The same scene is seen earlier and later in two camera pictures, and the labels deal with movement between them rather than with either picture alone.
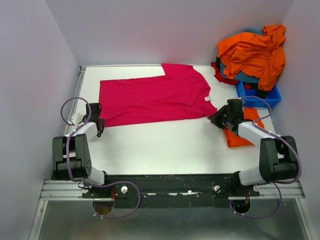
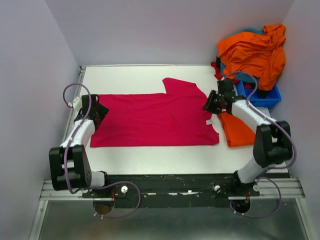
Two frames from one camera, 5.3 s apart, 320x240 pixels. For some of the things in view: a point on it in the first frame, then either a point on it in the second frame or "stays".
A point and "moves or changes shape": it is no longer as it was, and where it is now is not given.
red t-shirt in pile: [220, 77] stays
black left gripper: [103, 123] to [102, 110]
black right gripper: [215, 117] to [208, 104]
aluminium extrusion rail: [63, 190] stays
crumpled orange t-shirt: [259, 55] stays
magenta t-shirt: [182, 93] moves or changes shape
